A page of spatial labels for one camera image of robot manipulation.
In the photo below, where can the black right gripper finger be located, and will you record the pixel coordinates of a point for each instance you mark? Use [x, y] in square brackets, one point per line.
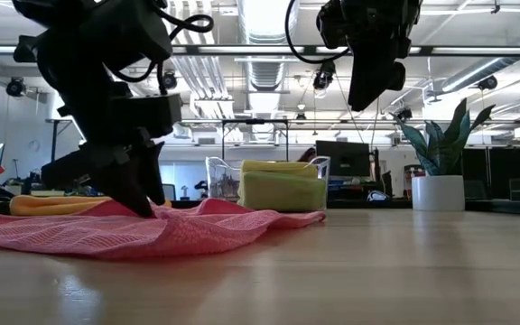
[397, 76]
[370, 77]

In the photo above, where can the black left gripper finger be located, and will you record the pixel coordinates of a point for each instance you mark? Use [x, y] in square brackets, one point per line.
[115, 176]
[151, 171]

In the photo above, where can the pink microfiber towel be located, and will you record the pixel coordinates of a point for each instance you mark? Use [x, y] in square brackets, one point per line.
[174, 234]

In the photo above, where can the orange microfiber towel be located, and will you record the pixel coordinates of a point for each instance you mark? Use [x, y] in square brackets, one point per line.
[52, 205]

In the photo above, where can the yellow microfiber towel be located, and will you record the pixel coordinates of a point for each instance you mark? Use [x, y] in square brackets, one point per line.
[278, 169]

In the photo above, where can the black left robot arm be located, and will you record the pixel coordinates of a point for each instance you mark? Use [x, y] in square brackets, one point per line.
[120, 31]

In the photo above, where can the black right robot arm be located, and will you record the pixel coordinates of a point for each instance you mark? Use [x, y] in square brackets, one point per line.
[395, 9]

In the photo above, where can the dark office chair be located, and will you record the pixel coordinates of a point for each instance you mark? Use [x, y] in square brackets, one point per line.
[170, 192]

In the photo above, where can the black ceiling spotlight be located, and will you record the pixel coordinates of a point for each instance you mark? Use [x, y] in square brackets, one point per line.
[169, 81]
[15, 87]
[404, 114]
[487, 83]
[323, 79]

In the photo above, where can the black overhead crossbar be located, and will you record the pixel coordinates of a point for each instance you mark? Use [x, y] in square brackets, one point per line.
[309, 49]

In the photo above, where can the clear plastic bin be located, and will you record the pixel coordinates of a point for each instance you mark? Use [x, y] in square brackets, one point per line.
[221, 180]

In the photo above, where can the black computer monitor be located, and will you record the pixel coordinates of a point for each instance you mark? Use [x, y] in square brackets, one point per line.
[346, 158]

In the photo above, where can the person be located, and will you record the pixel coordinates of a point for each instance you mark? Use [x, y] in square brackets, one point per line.
[307, 155]

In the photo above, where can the white and blue bag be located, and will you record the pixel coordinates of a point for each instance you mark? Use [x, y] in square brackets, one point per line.
[377, 196]

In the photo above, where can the green plant in white pot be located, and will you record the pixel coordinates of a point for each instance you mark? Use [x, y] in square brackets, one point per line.
[438, 194]

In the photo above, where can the black room partition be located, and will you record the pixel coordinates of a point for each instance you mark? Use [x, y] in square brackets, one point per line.
[494, 167]

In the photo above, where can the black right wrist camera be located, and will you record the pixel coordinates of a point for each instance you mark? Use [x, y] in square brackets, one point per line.
[334, 25]

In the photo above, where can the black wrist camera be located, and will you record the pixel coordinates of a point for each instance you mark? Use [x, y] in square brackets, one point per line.
[151, 115]
[334, 25]

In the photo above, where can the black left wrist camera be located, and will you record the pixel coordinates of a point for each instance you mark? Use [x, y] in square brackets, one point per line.
[151, 115]

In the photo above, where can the silver ceiling air duct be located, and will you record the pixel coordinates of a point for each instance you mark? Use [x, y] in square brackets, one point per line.
[266, 72]

